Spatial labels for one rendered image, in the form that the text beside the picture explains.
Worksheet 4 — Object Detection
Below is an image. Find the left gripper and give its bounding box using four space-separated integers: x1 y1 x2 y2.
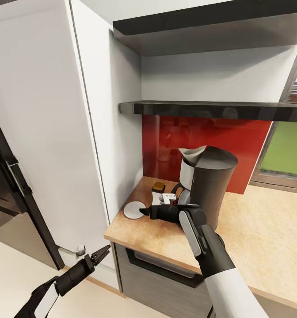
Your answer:
68 244 111 287

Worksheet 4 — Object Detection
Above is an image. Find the paper coffee filter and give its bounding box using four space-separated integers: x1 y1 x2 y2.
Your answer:
180 145 206 167

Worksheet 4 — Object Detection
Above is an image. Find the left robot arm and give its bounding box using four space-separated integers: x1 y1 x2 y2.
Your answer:
14 244 111 318

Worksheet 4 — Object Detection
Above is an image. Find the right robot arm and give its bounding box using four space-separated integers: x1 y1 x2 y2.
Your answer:
139 193 269 318

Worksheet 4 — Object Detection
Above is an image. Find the saucer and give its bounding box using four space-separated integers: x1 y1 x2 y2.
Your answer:
124 201 146 219

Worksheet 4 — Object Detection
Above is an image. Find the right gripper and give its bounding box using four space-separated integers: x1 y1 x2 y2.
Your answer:
139 204 172 223

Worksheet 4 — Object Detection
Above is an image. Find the bottle of coffee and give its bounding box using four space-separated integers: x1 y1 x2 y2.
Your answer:
152 182 166 205

